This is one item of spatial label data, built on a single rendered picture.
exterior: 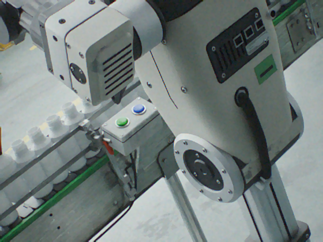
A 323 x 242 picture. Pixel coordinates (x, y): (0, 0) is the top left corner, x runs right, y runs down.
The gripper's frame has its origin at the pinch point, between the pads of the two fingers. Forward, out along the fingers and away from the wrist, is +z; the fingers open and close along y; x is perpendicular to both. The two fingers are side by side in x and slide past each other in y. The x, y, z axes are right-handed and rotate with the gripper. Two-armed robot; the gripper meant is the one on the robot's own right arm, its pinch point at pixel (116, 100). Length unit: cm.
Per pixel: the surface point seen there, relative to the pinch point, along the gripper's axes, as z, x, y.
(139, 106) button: 6.8, 0.2, -6.3
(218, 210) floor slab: 139, -35, -67
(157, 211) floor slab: 149, -64, -54
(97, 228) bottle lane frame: 37.6, -1.2, 15.2
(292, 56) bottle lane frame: 37, -2, -77
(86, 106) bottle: 10.9, -15.5, -0.7
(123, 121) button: 6.8, 1.0, 0.0
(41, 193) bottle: 21.4, -10.0, 23.0
